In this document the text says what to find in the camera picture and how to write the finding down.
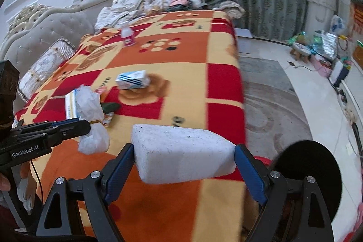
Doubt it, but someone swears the beige folded blanket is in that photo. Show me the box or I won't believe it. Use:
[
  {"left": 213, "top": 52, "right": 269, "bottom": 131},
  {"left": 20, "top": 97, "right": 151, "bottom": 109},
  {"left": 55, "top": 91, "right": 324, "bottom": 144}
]
[{"left": 213, "top": 1, "right": 246, "bottom": 18}]

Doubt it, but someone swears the fringed patterned pillow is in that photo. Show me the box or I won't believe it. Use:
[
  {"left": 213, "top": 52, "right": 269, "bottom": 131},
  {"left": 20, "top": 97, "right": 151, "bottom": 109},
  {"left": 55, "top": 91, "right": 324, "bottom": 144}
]
[{"left": 17, "top": 39, "right": 76, "bottom": 102}]

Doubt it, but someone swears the silver insulated bag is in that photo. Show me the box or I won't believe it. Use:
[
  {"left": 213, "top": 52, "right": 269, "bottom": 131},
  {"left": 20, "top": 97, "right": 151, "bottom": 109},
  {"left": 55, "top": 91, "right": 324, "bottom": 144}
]
[{"left": 316, "top": 31, "right": 338, "bottom": 59}]

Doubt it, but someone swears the printed fleece blanket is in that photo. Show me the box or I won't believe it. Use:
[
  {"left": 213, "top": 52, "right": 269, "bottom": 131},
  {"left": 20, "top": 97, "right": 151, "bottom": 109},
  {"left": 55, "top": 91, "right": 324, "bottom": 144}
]
[{"left": 14, "top": 10, "right": 247, "bottom": 242}]

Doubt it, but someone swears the white bottle pink label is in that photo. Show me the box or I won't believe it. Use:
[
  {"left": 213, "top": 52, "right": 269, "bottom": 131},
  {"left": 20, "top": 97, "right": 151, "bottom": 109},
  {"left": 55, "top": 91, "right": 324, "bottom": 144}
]
[{"left": 120, "top": 27, "right": 135, "bottom": 47}]

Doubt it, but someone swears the white blue medicine box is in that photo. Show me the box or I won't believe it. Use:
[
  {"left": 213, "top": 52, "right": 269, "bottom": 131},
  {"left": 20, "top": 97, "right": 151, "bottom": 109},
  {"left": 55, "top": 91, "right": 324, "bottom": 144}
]
[{"left": 65, "top": 89, "right": 81, "bottom": 120}]

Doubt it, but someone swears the black cable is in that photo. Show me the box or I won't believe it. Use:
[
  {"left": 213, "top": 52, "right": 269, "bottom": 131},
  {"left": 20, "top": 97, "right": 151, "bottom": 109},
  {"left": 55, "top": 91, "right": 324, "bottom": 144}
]
[{"left": 30, "top": 160, "right": 44, "bottom": 203}]

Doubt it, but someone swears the white tv cabinet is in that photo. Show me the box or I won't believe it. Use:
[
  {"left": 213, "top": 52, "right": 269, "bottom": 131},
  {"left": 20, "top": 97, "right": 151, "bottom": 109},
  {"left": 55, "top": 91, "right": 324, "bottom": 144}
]
[{"left": 339, "top": 72, "right": 363, "bottom": 152}]

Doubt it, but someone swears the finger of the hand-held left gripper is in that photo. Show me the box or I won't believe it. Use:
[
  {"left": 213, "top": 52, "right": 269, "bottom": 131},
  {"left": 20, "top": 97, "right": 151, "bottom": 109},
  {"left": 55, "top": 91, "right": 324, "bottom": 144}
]
[
  {"left": 13, "top": 117, "right": 81, "bottom": 135},
  {"left": 15, "top": 120, "right": 92, "bottom": 147}
]

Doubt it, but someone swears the pink bag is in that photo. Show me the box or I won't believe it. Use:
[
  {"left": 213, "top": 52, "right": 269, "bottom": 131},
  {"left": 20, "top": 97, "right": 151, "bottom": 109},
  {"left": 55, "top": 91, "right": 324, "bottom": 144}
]
[{"left": 310, "top": 55, "right": 332, "bottom": 76}]

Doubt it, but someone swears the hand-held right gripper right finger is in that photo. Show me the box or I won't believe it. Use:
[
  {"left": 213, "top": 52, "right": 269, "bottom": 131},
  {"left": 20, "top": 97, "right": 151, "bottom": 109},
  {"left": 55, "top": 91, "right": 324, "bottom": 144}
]
[{"left": 235, "top": 144, "right": 335, "bottom": 242}]

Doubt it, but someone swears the black trash bin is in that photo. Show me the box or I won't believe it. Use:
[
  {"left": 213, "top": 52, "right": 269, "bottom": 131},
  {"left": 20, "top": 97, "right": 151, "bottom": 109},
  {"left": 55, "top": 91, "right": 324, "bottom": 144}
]
[{"left": 269, "top": 140, "right": 343, "bottom": 228}]

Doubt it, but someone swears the white blue plastic bag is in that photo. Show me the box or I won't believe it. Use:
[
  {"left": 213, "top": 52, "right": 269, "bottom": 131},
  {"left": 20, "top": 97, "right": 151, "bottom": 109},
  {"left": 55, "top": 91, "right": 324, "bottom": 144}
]
[{"left": 330, "top": 15, "right": 345, "bottom": 33}]

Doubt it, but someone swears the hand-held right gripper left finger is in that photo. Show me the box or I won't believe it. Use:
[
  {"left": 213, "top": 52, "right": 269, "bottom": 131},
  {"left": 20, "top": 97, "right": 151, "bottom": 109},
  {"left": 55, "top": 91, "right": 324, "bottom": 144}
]
[{"left": 35, "top": 143, "right": 134, "bottom": 242}]

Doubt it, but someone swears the grey patterned rug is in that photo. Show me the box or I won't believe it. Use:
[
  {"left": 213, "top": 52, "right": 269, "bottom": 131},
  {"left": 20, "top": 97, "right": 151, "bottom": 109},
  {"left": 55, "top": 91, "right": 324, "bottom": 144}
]
[{"left": 238, "top": 56, "right": 312, "bottom": 163}]

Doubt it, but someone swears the green plastic packaging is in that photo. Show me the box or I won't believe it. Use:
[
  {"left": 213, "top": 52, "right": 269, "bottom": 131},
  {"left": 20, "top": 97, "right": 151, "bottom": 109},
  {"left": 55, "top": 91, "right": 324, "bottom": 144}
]
[{"left": 288, "top": 32, "right": 318, "bottom": 47}]

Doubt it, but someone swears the blue white carton box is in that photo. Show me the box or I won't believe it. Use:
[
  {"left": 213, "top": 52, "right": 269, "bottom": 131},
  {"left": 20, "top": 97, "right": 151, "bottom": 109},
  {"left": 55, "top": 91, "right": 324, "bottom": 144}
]
[{"left": 116, "top": 70, "right": 150, "bottom": 90}]

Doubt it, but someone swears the white crumpled cloth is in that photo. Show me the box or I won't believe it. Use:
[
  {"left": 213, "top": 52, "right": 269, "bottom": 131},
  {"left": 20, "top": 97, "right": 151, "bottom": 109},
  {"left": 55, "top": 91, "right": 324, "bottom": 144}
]
[{"left": 95, "top": 5, "right": 138, "bottom": 30}]

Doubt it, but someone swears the dark green packet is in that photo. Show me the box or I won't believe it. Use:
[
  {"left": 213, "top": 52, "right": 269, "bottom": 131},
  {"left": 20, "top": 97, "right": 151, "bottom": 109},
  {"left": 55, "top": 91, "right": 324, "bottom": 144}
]
[{"left": 102, "top": 103, "right": 120, "bottom": 114}]

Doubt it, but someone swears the red wall banner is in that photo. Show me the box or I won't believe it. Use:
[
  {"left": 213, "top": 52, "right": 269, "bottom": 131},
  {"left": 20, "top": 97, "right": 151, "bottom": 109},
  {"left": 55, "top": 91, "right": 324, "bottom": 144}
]
[{"left": 350, "top": 2, "right": 363, "bottom": 35}]

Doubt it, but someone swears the grey tufted sofa back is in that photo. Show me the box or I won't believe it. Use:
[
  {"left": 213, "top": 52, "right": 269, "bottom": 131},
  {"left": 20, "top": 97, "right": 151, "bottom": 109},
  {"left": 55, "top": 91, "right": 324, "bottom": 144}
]
[{"left": 0, "top": 0, "right": 114, "bottom": 106}]

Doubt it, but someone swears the white box appliance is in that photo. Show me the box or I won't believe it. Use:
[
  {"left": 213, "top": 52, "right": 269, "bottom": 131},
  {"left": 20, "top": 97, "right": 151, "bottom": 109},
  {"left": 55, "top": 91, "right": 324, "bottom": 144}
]
[{"left": 329, "top": 62, "right": 349, "bottom": 86}]

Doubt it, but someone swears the white foam block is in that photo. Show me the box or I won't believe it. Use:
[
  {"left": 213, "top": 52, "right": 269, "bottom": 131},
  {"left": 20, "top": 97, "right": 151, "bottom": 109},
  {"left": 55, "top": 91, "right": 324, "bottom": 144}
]
[{"left": 131, "top": 124, "right": 236, "bottom": 184}]

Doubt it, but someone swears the small wooden stool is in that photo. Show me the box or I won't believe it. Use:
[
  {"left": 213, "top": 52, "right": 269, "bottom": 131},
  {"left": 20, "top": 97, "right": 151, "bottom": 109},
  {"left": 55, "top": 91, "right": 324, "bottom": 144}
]
[{"left": 291, "top": 43, "right": 312, "bottom": 61}]

